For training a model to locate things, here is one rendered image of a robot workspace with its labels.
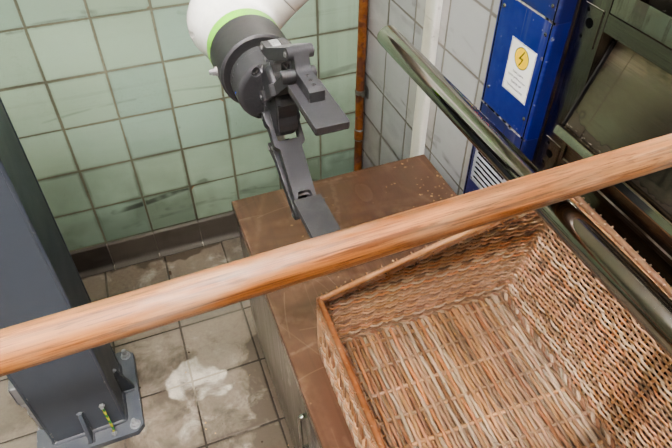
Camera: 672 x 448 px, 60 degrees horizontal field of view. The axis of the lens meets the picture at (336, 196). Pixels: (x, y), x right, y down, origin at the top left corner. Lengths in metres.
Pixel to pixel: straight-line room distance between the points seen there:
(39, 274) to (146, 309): 0.90
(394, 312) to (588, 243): 0.64
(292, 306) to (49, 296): 0.51
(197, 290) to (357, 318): 0.69
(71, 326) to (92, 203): 1.57
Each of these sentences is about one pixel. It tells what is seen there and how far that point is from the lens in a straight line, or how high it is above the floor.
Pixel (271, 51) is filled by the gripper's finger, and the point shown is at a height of 1.26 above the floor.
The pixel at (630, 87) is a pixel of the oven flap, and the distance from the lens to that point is 1.02.
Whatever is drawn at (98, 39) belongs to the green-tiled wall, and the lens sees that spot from 1.70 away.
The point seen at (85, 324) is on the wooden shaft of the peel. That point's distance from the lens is 0.43.
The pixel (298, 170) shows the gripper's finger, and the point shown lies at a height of 1.13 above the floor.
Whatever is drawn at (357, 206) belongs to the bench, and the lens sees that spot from 1.39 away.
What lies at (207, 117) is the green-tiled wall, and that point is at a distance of 1.86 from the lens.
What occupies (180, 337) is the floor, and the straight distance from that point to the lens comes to 1.91.
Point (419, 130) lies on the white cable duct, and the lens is 1.59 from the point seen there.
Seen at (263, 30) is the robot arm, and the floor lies 1.23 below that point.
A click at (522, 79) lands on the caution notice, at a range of 1.15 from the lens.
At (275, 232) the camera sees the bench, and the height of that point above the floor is 0.58.
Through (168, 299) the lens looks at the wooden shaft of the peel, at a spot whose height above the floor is 1.20.
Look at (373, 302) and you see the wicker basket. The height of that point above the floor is 0.68.
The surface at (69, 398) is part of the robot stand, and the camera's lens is 1.66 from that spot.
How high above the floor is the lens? 1.53
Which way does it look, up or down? 42 degrees down
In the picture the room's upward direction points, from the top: straight up
